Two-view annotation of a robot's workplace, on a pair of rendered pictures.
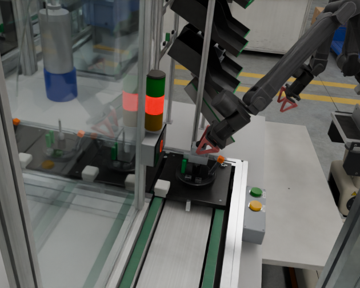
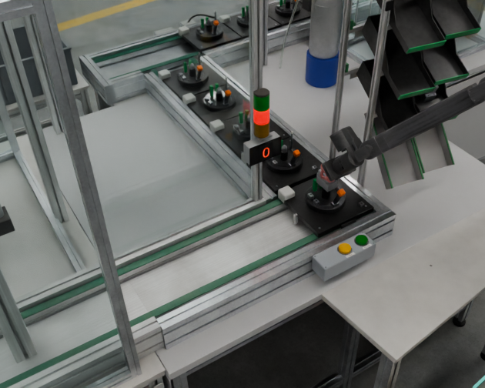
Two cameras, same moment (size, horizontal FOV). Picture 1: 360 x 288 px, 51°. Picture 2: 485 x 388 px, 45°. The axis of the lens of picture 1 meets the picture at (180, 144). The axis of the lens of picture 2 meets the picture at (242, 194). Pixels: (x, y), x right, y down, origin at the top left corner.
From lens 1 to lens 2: 1.24 m
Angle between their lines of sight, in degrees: 41
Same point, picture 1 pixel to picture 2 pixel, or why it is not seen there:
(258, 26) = not seen: outside the picture
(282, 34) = not seen: outside the picture
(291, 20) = not seen: outside the picture
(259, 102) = (365, 150)
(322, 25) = (458, 95)
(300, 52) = (426, 117)
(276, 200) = (400, 267)
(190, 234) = (276, 239)
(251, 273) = (298, 296)
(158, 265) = (231, 244)
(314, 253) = (372, 321)
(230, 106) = (341, 143)
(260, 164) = (433, 230)
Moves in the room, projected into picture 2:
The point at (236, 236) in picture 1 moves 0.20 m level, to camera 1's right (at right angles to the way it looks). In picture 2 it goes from (298, 257) to (344, 295)
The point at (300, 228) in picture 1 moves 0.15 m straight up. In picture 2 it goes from (389, 299) to (396, 268)
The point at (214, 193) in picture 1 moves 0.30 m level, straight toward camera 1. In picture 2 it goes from (322, 220) to (247, 255)
